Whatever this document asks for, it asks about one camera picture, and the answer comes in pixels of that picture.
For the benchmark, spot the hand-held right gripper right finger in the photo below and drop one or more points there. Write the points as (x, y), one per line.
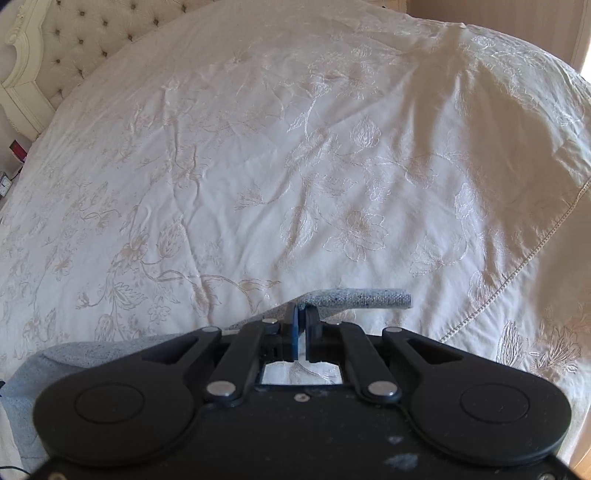
(313, 337)

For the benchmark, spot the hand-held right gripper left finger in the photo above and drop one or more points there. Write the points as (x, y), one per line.
(295, 337)

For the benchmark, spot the grey speckled pants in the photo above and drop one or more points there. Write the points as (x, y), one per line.
(92, 353)

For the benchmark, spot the cream embroidered bedspread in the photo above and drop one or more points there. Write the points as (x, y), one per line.
(277, 161)

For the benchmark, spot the small red box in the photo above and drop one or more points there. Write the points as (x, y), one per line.
(18, 150)

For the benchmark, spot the cream tufted headboard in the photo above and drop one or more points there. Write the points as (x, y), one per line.
(78, 37)

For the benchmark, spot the white wall socket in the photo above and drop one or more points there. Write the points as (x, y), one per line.
(4, 184)

